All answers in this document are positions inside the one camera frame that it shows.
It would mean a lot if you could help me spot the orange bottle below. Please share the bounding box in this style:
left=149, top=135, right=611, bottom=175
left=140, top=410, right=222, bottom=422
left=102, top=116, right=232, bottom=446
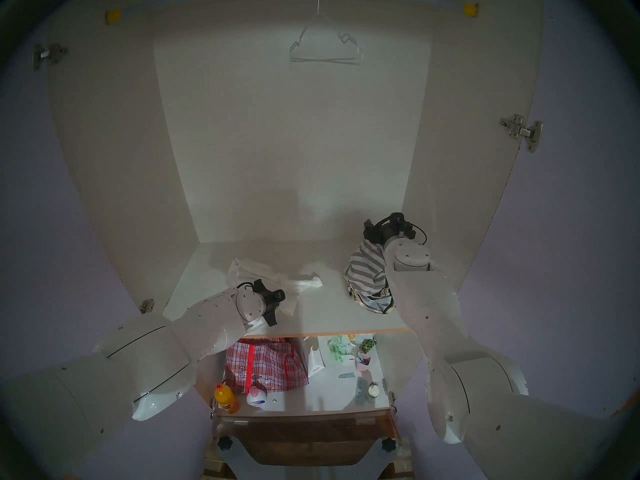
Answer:
left=214, top=383, right=240, bottom=415

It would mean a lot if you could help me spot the red plaid woven bag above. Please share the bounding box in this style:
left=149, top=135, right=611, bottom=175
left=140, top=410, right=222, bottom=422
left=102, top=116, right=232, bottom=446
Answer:
left=224, top=338, right=309, bottom=395

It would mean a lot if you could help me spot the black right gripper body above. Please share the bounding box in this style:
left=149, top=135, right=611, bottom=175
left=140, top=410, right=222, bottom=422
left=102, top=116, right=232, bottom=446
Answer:
left=362, top=212, right=417, bottom=248

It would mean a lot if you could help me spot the white wardrobe body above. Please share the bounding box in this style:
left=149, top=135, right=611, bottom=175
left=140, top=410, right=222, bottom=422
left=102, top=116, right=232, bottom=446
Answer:
left=45, top=0, right=546, bottom=340

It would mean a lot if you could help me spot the brown wooden drawer front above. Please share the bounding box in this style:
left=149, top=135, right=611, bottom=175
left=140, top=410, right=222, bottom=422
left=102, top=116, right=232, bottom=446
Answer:
left=215, top=414, right=401, bottom=467

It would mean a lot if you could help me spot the white top with red print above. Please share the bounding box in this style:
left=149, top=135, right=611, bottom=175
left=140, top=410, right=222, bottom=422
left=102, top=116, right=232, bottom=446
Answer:
left=226, top=258, right=323, bottom=335

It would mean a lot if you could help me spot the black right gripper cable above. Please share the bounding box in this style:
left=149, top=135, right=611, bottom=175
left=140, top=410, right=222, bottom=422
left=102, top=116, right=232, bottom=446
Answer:
left=375, top=214, right=428, bottom=246

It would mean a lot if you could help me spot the small white paper bag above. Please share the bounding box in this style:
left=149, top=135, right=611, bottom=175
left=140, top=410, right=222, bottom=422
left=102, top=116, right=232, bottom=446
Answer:
left=306, top=345, right=326, bottom=380

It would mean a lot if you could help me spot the pale wardrobe hanging rod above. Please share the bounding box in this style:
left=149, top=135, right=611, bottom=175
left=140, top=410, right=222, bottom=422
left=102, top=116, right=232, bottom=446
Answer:
left=106, top=0, right=479, bottom=21

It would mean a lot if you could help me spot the green patterned packet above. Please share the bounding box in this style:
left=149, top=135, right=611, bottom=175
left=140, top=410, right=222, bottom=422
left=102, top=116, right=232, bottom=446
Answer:
left=327, top=335, right=357, bottom=361

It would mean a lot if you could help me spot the grey robot base frame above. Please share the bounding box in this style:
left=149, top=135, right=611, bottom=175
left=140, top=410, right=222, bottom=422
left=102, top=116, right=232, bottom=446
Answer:
left=202, top=436, right=416, bottom=480

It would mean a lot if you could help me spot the white wire clothes hanger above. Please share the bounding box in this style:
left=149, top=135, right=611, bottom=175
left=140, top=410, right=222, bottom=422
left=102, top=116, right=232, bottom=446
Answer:
left=289, top=0, right=363, bottom=66

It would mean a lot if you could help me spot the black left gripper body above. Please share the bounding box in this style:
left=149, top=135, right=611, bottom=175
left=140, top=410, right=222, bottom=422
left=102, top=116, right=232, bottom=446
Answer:
left=251, top=278, right=287, bottom=328

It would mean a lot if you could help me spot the white bottle with pink cap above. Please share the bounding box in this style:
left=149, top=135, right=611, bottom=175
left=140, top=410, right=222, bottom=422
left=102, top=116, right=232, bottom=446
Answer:
left=246, top=381, right=271, bottom=409

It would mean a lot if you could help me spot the lilac wardrobe door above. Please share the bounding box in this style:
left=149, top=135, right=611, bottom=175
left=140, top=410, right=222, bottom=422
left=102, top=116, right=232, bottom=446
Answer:
left=0, top=29, right=216, bottom=480
left=390, top=0, right=640, bottom=480

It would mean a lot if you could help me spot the grey white striped top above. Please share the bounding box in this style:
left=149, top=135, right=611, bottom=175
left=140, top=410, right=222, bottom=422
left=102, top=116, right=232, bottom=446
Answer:
left=345, top=239, right=396, bottom=310

